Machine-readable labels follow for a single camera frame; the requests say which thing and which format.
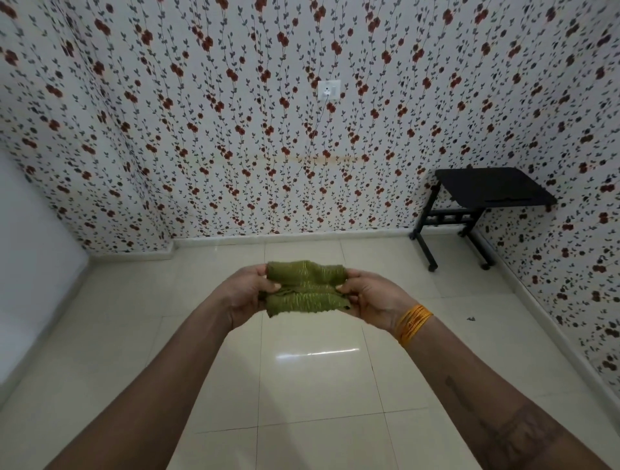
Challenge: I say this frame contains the person's right hand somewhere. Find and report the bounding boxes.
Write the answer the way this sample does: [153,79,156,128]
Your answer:
[336,269,419,335]

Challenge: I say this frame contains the person's left hand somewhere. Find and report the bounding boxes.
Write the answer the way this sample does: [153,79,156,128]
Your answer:
[215,264,282,332]

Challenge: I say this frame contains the green cloth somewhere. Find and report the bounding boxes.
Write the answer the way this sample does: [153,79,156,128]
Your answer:
[258,261,352,318]

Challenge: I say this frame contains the person's right forearm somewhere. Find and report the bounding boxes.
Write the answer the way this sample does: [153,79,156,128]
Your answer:
[398,315,612,470]

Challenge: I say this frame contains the person's left forearm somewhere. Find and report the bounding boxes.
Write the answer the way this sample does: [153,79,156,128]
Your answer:
[46,296,233,470]

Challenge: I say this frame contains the orange bangles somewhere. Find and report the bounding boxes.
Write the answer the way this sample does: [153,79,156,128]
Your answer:
[395,305,434,348]

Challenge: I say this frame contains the black folding table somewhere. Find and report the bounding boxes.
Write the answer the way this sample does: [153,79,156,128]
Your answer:
[409,168,558,272]

